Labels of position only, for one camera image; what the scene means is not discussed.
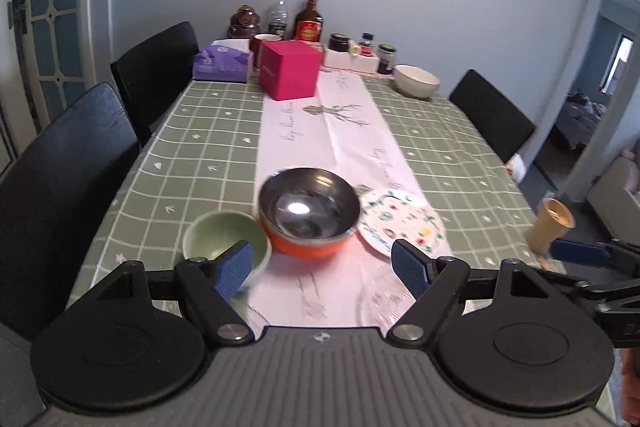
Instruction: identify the brown paper cup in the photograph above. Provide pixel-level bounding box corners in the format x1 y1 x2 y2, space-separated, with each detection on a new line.
527 197 576 255

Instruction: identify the pink cardboard box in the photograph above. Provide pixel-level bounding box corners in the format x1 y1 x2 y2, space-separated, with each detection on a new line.
257 39 323 101

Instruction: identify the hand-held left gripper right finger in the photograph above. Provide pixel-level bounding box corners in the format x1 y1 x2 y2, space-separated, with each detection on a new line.
387 238 556 344

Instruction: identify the window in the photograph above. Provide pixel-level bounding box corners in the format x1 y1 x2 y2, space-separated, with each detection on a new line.
600 33 632 95

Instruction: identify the green ceramic bowl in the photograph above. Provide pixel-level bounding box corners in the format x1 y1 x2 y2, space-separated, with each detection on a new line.
181 211 273 289

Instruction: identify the clear glass plate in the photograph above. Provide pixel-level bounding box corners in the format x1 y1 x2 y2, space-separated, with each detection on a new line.
359 264 421 329

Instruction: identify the purple tissue pack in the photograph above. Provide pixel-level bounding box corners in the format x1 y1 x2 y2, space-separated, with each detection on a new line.
192 44 252 82

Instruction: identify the grey bed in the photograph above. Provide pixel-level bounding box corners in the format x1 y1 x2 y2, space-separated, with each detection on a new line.
550 94 608 148

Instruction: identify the green checked tablecloth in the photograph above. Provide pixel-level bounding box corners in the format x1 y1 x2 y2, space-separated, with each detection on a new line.
67 72 566 333

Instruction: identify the glass panel door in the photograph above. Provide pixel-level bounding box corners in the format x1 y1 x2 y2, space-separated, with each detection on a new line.
12 0 96 132

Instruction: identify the tall dark glass jar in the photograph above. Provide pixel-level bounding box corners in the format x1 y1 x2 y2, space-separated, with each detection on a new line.
377 44 397 75

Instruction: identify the clear plastic bottle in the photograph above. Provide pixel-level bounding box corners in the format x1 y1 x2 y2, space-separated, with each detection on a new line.
266 0 291 40

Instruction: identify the red mug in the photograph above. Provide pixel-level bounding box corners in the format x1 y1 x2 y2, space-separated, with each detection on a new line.
249 33 282 68

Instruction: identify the brown ceramic jar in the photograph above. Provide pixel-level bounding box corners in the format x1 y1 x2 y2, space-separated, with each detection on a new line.
229 5 262 40

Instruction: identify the white flat box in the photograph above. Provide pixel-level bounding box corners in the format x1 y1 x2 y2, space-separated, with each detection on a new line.
322 44 379 75

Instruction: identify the beige sofa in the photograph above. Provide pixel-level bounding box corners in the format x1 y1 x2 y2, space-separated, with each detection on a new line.
586 157 640 239

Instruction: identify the black wooden chair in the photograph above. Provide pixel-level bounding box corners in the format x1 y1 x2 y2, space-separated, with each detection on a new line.
0 82 141 342
449 69 537 164
110 22 200 148

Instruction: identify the white table runner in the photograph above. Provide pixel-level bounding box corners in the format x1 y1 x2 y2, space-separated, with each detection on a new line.
245 69 456 329

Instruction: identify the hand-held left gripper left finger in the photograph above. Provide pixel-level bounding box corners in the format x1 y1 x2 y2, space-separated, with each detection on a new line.
95 241 253 345

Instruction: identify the person's right forearm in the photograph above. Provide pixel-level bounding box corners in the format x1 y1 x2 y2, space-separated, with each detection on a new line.
620 347 640 425

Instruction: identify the liquor bottle with red label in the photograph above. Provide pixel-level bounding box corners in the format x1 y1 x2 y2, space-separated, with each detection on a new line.
292 0 325 42

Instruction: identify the black door handle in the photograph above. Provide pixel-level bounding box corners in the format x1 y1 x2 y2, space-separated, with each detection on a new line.
7 0 31 34

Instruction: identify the floral white plate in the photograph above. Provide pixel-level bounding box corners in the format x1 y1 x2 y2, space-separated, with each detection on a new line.
356 188 447 258

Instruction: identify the cream ceramic bowl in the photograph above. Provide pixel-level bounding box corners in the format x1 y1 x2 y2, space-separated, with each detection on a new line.
394 64 441 100

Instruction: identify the orange steel bowl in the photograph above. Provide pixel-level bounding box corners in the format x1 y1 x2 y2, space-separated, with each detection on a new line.
257 167 362 259

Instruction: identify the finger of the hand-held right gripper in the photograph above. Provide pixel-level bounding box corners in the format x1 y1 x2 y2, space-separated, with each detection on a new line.
549 238 640 270
560 274 640 308

